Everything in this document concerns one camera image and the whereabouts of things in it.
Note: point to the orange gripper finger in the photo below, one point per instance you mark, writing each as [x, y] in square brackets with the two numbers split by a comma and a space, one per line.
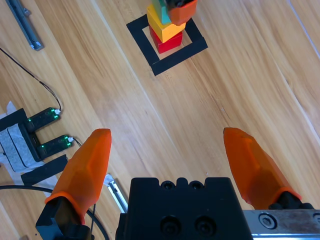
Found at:
[182, 13]
[85, 170]
[255, 170]

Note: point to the yellow wooden block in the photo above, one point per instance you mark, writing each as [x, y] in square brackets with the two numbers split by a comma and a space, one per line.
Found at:
[172, 32]

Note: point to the green wooden block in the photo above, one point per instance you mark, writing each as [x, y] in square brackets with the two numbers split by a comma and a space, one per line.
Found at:
[161, 12]

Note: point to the red wooden block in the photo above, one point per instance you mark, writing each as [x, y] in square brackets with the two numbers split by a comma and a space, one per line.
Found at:
[170, 46]

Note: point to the black board with green lights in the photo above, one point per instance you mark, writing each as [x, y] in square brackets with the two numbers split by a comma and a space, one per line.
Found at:
[42, 117]
[53, 146]

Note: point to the black tape strip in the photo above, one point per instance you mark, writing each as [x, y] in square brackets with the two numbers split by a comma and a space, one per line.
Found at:
[42, 171]

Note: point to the black tape square outline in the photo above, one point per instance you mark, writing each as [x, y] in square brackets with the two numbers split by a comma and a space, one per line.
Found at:
[142, 40]

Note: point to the grey foam pad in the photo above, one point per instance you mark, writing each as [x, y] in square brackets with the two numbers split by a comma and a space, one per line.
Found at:
[7, 152]
[21, 145]

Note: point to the black sensor device with LEDs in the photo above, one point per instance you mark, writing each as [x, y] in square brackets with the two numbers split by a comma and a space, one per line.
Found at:
[11, 107]

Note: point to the short aluminium rail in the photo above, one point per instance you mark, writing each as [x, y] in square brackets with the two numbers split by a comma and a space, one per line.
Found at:
[115, 190]

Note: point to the black sensor bracket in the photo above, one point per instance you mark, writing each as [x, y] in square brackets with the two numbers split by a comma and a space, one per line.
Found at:
[15, 120]

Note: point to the long aluminium rail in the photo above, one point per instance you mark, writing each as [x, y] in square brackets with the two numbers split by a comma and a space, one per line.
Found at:
[22, 25]

